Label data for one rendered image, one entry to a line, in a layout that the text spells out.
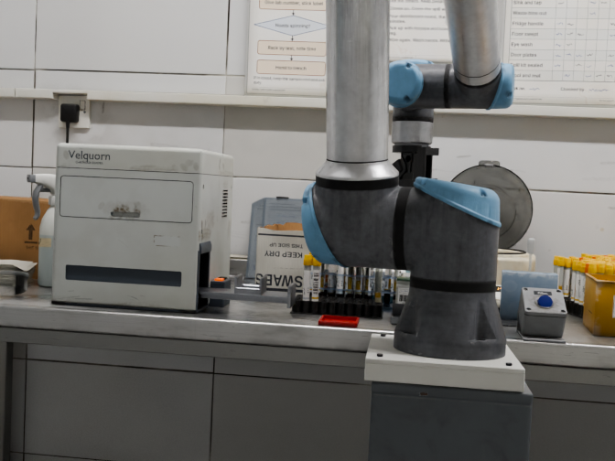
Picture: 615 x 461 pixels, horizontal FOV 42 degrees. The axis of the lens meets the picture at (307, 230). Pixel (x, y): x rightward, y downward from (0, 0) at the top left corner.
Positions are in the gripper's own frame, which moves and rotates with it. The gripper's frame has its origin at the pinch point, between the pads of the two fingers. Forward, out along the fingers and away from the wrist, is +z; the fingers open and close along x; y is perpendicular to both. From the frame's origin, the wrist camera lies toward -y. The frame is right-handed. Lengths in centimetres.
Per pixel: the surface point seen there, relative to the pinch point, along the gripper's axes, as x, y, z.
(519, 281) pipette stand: 16.4, 15.4, 4.3
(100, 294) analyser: -45, -32, 9
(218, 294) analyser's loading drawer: -28.6, -17.3, 8.4
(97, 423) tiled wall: -16, -94, 54
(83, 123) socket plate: -19, -98, -26
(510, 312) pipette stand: 15.5, 14.4, 10.2
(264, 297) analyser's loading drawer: -22.7, -11.1, 8.5
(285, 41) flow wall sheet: 17, -60, -48
